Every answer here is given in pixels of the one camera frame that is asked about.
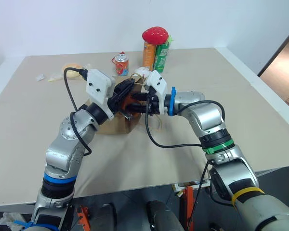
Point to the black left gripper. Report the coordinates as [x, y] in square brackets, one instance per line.
[115, 101]

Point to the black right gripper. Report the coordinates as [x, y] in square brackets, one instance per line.
[154, 106]

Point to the orange plush toy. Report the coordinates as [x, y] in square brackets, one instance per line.
[128, 101]

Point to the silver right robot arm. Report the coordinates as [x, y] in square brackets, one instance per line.
[207, 118]

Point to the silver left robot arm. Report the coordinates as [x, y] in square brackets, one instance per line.
[62, 154]

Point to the brown paper bag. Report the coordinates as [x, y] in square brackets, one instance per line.
[118, 125]

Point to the white round plush toy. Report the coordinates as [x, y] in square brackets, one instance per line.
[142, 71]

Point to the yellow round plush toy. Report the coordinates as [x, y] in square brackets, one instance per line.
[72, 69]

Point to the red strawberry plush toy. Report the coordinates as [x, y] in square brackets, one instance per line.
[155, 35]

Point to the red soda can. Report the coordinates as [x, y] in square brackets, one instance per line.
[121, 66]

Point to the tall orange drink can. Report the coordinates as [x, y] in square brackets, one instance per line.
[148, 56]

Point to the tall green drink can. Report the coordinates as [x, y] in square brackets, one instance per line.
[161, 59]

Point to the crumpled clear plastic wrap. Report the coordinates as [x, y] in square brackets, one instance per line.
[87, 66]

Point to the yellowish clear plastic packet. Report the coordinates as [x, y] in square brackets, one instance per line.
[55, 77]

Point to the small white wrapped item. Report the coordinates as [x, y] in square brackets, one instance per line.
[40, 77]

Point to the orange metal stand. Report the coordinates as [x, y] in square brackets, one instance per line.
[188, 207]

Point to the dark rounded shape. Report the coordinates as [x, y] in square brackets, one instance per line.
[162, 216]
[107, 217]

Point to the orange black clamp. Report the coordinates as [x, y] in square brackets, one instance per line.
[83, 219]

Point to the white crumpled object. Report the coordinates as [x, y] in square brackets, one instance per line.
[8, 219]

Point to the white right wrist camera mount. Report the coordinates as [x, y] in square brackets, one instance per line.
[157, 83]

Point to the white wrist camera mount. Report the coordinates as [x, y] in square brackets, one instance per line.
[157, 83]
[97, 84]

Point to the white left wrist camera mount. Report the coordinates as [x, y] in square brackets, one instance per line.
[97, 84]

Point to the dark door frame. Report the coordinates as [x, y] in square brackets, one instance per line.
[277, 51]

